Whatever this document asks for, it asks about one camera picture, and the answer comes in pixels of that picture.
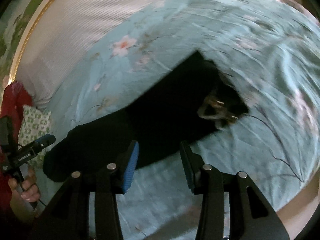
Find white striped bed sheet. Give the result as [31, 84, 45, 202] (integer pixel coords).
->
[16, 0, 225, 110]

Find person's left hand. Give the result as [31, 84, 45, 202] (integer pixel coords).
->
[8, 167, 41, 203]

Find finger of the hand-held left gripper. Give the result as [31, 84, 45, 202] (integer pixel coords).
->
[30, 134, 56, 155]

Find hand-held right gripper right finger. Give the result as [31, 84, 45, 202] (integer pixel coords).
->
[179, 141, 291, 240]

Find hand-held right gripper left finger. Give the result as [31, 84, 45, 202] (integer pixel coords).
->
[34, 141, 140, 240]

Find light blue floral blanket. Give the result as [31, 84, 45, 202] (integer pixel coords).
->
[32, 0, 320, 240]

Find black pants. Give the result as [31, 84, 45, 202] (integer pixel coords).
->
[42, 50, 250, 183]

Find green white checkered pillow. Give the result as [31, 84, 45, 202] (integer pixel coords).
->
[19, 104, 53, 167]

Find gold trimmed headboard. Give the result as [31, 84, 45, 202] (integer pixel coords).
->
[9, 0, 78, 83]

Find red blanket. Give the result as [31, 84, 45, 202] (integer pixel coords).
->
[0, 81, 34, 143]

